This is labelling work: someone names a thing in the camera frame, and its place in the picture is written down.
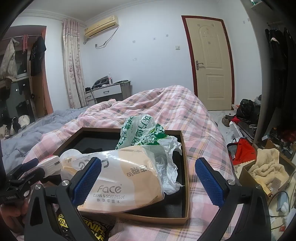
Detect white cap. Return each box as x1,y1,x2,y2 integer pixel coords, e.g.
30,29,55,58
18,115,30,127

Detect black device on nightstand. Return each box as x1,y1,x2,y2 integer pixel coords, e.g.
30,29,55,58
92,76,111,88

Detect dark suitcase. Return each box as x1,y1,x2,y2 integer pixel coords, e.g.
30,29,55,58
237,120,258,139

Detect beige tissue pack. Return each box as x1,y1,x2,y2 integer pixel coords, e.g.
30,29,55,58
60,146,165,212

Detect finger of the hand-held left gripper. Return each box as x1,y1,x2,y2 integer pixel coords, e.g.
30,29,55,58
7,158,39,178
18,167,46,193

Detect pink plaid blanket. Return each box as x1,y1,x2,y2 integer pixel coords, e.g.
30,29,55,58
14,85,245,241

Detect black bag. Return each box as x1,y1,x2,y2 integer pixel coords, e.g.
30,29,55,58
236,98,260,120

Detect black hanging shirt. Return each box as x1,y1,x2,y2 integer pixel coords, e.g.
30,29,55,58
29,36,47,77

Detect cream air conditioner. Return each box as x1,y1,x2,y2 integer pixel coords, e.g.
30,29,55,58
84,15,119,37

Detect small white packet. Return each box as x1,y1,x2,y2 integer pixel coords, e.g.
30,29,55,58
38,156,61,174

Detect cream door red frame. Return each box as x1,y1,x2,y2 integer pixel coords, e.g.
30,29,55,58
181,15,235,111

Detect floral curtain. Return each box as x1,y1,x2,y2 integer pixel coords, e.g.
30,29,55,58
62,18,88,109

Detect white green plastic bag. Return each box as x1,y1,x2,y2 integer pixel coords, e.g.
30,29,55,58
116,115,183,195

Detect open cardboard box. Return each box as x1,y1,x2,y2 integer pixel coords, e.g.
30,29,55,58
238,139,296,200

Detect black yellow snack packet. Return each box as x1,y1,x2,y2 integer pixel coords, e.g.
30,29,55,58
52,204,116,241

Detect brown cardboard box black lining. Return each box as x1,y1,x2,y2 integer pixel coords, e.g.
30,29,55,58
53,127,190,225

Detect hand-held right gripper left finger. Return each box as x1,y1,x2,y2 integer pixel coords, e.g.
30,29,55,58
24,157,102,241

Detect beige hanging jacket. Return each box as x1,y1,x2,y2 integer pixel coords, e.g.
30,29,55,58
0,38,18,80

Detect person's left hand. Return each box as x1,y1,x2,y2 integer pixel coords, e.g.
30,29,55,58
0,202,28,232

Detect white floor bag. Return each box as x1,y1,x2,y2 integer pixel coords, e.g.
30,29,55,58
229,123,243,144

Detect red bag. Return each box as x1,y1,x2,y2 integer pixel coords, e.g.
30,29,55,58
227,137,258,165

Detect black cable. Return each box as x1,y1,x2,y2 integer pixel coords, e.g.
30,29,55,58
267,184,296,218

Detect cream fleece blanket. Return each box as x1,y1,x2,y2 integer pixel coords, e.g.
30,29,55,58
248,148,289,184

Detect white nightstand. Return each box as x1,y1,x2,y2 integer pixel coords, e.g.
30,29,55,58
85,82,132,103

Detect air conditioner cable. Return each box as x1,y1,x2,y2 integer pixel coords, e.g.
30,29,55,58
95,24,120,49

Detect black hanging coats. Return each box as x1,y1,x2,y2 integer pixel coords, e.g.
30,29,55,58
265,27,296,71

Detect wooden wardrobe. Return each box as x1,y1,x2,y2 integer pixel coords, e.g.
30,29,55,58
0,25,53,139

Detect light blue device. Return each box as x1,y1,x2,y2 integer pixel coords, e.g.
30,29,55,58
276,192,289,212

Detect grey blanket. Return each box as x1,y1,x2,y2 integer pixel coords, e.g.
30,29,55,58
0,108,86,167

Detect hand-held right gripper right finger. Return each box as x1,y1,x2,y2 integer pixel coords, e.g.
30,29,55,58
195,158,271,241

